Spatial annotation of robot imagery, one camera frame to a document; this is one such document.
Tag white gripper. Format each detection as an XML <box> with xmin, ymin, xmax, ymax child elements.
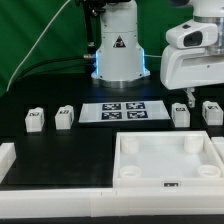
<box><xmin>160</xmin><ymin>45</ymin><xmax>224</xmax><ymax>108</ymax></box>

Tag black camera stand pole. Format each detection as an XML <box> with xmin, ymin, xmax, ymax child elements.
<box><xmin>75</xmin><ymin>0</ymin><xmax>106</xmax><ymax>60</ymax></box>

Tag white cable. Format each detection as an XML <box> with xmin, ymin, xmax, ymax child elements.
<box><xmin>5</xmin><ymin>0</ymin><xmax>72</xmax><ymax>93</ymax></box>

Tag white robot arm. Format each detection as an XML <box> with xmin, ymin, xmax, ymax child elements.
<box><xmin>92</xmin><ymin>0</ymin><xmax>224</xmax><ymax>107</ymax></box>

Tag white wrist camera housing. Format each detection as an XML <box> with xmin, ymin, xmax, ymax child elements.
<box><xmin>166</xmin><ymin>20</ymin><xmax>218</xmax><ymax>49</ymax></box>

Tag white square tabletop tray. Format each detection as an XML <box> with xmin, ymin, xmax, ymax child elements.
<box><xmin>113</xmin><ymin>131</ymin><xmax>224</xmax><ymax>188</ymax></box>

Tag white left obstacle block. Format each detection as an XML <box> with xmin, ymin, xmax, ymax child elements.
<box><xmin>0</xmin><ymin>143</ymin><xmax>16</xmax><ymax>183</ymax></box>

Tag white sheet with AprilTags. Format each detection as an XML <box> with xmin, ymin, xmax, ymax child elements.
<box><xmin>79</xmin><ymin>101</ymin><xmax>170</xmax><ymax>123</ymax></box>

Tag black cable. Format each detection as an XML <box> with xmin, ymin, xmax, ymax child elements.
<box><xmin>16</xmin><ymin>55</ymin><xmax>94</xmax><ymax>83</ymax></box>

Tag white front obstacle bar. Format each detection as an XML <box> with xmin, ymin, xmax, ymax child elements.
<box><xmin>0</xmin><ymin>187</ymin><xmax>224</xmax><ymax>219</ymax></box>

